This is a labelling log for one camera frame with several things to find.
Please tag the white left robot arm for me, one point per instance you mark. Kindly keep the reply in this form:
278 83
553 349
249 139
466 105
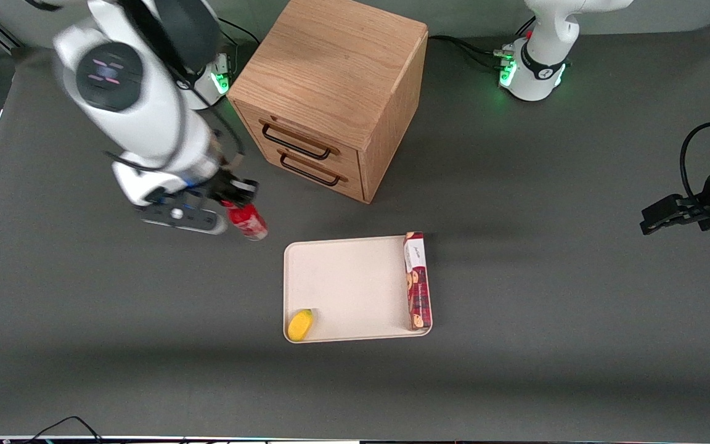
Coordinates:
543 55

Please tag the red coke bottle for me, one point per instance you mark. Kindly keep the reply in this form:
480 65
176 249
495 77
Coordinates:
248 222

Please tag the red cookie box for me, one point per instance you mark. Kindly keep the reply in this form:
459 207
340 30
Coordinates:
418 290

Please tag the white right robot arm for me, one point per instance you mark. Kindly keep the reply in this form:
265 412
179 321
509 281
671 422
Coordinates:
139 105

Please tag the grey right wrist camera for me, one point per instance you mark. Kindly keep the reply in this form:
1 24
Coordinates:
185 217

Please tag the yellow toy lemon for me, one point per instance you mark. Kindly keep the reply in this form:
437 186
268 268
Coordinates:
300 325

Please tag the wooden drawer cabinet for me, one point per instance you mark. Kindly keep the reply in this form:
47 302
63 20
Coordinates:
330 74

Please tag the beige plastic tray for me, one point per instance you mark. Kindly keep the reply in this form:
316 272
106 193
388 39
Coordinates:
352 287

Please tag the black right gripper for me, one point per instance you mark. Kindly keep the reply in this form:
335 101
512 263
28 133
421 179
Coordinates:
227 183

